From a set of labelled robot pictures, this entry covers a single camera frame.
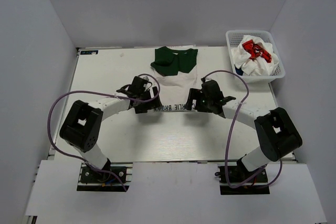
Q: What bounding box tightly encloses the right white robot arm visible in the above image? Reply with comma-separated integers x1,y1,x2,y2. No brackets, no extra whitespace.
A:
185,80,302,184

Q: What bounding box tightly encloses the white green raglan t shirt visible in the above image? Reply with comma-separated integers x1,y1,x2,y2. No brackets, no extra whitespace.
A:
150,47,198,112

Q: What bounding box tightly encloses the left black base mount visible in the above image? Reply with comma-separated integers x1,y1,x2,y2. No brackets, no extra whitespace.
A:
77,163,133,193

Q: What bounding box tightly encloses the blue table label sticker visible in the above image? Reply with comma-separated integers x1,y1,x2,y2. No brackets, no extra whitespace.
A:
80,50,99,55

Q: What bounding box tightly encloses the white t shirt red print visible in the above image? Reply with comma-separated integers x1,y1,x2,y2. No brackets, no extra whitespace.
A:
230,35,280,77

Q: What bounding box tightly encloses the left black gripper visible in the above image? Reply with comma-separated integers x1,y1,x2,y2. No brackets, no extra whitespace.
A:
135,87,163,114

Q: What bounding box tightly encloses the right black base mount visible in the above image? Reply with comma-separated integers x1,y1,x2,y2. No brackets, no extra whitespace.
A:
216,165,271,196

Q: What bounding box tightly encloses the blue t shirt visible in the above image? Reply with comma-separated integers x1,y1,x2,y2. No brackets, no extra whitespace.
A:
235,68,244,76

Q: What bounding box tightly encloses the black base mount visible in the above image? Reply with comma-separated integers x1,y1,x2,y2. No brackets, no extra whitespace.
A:
216,165,271,196
77,163,133,193

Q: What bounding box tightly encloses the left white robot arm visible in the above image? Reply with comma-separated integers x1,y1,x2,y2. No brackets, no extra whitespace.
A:
59,74,162,182

